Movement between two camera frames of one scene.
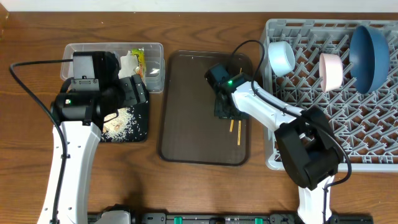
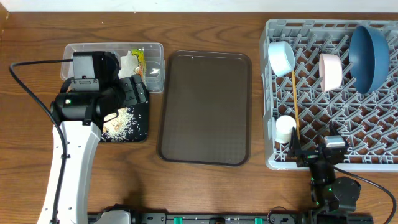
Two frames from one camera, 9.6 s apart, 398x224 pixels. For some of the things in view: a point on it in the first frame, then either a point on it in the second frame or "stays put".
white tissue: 127,63 stays put
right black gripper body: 228,112 → 308,159
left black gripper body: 130,98 stays put
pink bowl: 331,71 stays put
